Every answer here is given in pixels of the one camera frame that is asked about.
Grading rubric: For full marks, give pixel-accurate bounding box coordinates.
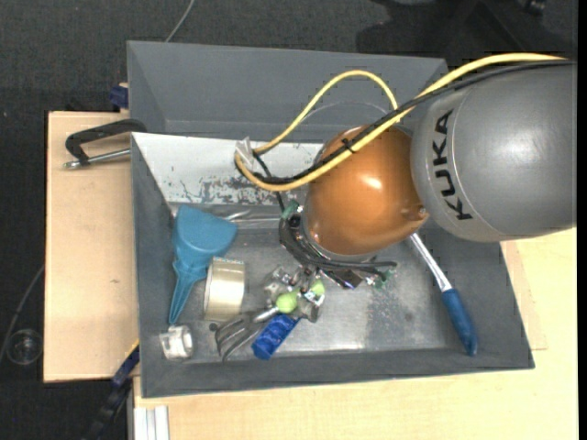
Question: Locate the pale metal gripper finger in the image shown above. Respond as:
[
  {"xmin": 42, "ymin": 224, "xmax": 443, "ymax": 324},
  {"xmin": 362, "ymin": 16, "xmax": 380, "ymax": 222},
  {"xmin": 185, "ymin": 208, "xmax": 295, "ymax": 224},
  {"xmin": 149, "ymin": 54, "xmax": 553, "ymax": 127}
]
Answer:
[
  {"xmin": 262, "ymin": 266, "xmax": 300, "ymax": 298},
  {"xmin": 294, "ymin": 291, "xmax": 327, "ymax": 325}
]

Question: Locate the blue ribbed plastic block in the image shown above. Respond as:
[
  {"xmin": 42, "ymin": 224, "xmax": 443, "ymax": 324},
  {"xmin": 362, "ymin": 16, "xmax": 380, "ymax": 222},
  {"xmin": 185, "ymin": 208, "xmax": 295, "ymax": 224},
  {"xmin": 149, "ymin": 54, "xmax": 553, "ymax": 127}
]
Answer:
[{"xmin": 250, "ymin": 313, "xmax": 300, "ymax": 361}]

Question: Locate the clear tape roll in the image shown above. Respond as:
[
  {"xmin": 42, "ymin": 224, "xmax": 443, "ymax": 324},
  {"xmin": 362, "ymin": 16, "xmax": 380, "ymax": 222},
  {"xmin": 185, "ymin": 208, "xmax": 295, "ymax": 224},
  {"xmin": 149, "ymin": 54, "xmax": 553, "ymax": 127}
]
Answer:
[{"xmin": 202, "ymin": 256, "xmax": 247, "ymax": 323}]

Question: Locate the dark metal hand fork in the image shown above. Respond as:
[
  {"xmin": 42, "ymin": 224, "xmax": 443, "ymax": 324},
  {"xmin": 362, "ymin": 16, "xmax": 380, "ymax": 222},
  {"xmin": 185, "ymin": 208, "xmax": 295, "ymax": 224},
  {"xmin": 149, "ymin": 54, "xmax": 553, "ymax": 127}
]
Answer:
[{"xmin": 209, "ymin": 308, "xmax": 280, "ymax": 363}]

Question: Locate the blue plastic funnel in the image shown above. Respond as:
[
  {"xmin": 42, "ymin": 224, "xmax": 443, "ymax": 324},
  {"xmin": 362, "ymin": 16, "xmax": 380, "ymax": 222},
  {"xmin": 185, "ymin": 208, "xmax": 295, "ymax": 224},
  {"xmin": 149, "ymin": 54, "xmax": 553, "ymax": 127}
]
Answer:
[{"xmin": 168, "ymin": 203, "xmax": 239, "ymax": 325}]

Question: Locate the pale wood flat board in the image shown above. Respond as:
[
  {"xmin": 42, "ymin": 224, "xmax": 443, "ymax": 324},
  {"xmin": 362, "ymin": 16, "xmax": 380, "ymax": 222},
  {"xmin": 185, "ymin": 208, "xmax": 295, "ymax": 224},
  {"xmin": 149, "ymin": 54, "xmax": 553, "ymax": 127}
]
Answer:
[{"xmin": 43, "ymin": 110, "xmax": 140, "ymax": 383}]

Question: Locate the grey metal bin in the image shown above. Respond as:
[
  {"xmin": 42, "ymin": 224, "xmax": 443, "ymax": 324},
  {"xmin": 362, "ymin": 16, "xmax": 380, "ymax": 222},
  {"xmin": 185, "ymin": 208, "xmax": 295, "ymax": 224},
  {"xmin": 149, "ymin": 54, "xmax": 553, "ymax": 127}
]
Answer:
[{"xmin": 126, "ymin": 39, "xmax": 537, "ymax": 399}]

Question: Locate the blue handled white tool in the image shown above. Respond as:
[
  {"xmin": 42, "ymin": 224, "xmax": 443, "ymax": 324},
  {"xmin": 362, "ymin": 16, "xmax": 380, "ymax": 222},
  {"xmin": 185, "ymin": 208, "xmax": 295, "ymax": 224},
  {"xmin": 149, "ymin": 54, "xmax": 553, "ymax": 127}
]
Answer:
[{"xmin": 409, "ymin": 233, "xmax": 480, "ymax": 358}]

